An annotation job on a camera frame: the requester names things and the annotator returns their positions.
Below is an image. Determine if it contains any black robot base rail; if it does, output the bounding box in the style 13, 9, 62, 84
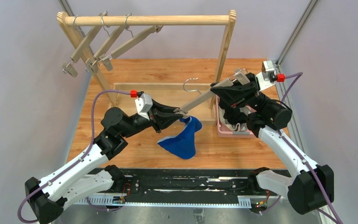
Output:
69, 168, 294, 208

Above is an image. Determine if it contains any wooden clothes rack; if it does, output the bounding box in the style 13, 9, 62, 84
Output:
56, 10, 237, 126

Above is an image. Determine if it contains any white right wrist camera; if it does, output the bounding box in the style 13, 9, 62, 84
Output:
256, 60, 276, 91

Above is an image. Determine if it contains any blue underwear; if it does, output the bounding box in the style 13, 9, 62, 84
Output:
157, 116, 203, 160

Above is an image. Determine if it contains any pink perforated plastic basket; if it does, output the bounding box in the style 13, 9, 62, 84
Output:
215, 97, 256, 139

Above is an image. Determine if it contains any grey underwear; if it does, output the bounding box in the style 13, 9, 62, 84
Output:
218, 108, 249, 133

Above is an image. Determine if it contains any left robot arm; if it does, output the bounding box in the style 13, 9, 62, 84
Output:
21, 98, 186, 224

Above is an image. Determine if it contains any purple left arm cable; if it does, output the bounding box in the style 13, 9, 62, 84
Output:
17, 90, 133, 224

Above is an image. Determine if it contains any empty wooden clip hanger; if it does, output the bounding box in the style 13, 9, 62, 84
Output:
57, 12, 102, 77

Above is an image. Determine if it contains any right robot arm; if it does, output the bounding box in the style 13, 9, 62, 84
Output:
210, 73, 334, 215

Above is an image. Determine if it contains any wooden hanger holding blue underwear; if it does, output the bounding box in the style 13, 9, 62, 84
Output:
175, 69, 248, 117

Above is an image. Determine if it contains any wooden hanger holding black underwear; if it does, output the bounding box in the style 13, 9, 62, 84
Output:
93, 26, 163, 71

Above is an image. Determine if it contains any wooden clip hanger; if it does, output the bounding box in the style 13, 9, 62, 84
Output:
57, 12, 102, 77
86, 13, 134, 73

